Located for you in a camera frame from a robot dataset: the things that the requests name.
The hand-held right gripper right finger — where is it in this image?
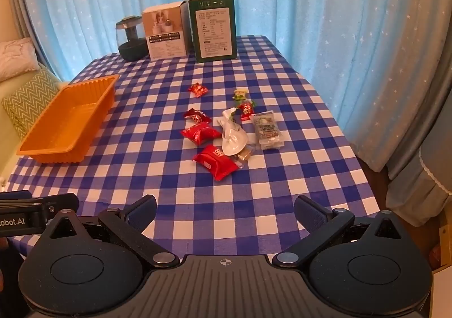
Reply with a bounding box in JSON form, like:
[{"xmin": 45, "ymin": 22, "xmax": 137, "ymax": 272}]
[{"xmin": 272, "ymin": 194, "xmax": 407, "ymax": 269}]

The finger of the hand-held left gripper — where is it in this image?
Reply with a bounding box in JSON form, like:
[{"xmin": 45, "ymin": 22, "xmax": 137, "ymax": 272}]
[
  {"xmin": 0, "ymin": 193, "xmax": 80, "ymax": 220},
  {"xmin": 0, "ymin": 190, "xmax": 32, "ymax": 202}
]

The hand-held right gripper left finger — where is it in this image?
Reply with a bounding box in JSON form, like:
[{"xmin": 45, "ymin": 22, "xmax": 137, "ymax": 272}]
[{"xmin": 46, "ymin": 194, "xmax": 181, "ymax": 269}]

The clear nut cake packet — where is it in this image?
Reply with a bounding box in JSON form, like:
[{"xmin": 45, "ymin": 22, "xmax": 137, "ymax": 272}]
[
  {"xmin": 250, "ymin": 110, "xmax": 283, "ymax": 139},
  {"xmin": 258, "ymin": 134, "xmax": 286, "ymax": 151}
]

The orange plastic tray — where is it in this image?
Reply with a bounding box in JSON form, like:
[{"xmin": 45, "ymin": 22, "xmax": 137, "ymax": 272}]
[{"xmin": 16, "ymin": 74, "xmax": 121, "ymax": 163}]

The large red snack packet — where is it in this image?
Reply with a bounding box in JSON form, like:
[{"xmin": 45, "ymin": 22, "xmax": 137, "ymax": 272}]
[{"xmin": 192, "ymin": 144, "xmax": 240, "ymax": 182}]

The small red candy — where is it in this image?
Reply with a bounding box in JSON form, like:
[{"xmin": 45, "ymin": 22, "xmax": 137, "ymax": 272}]
[
  {"xmin": 182, "ymin": 108, "xmax": 212, "ymax": 124},
  {"xmin": 188, "ymin": 82, "xmax": 208, "ymax": 98}
]

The blue white checkered tablecloth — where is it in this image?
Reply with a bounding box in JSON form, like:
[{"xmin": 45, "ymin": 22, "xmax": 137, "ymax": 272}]
[{"xmin": 7, "ymin": 35, "xmax": 382, "ymax": 269}]

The small brown wrapped candy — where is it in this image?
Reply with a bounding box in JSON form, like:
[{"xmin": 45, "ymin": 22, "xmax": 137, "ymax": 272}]
[{"xmin": 235, "ymin": 146, "xmax": 255, "ymax": 167}]

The green chevron pillow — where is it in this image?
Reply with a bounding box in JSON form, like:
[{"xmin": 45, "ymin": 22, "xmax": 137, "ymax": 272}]
[{"xmin": 2, "ymin": 69, "xmax": 60, "ymax": 138}]

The white snack wrapper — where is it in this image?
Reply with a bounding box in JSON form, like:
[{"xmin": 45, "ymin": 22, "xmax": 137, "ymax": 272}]
[{"xmin": 216, "ymin": 108, "xmax": 249, "ymax": 157}]

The grey curtain with lace trim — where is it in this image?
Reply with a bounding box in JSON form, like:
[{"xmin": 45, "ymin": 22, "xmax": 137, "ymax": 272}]
[{"xmin": 386, "ymin": 117, "xmax": 452, "ymax": 227}]

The red green wrapped candy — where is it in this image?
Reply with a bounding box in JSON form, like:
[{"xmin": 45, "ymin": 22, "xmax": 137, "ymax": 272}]
[{"xmin": 237, "ymin": 100, "xmax": 257, "ymax": 121}]

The beige pillow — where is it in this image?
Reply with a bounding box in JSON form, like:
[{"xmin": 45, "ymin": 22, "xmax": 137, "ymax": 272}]
[{"xmin": 0, "ymin": 37, "xmax": 39, "ymax": 79}]

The dark green humidifier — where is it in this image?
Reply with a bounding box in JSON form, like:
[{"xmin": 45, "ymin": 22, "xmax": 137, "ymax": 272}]
[{"xmin": 115, "ymin": 17, "xmax": 149, "ymax": 58}]

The white product box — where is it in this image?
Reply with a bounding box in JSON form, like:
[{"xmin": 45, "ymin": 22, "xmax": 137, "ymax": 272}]
[{"xmin": 142, "ymin": 1, "xmax": 189, "ymax": 60}]

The blue star curtain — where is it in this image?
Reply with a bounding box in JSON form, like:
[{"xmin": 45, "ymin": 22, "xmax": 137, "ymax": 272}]
[{"xmin": 21, "ymin": 0, "xmax": 452, "ymax": 167}]

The green carton box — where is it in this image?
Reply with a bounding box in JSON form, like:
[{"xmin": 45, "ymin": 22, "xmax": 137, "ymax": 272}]
[{"xmin": 188, "ymin": 0, "xmax": 238, "ymax": 64}]

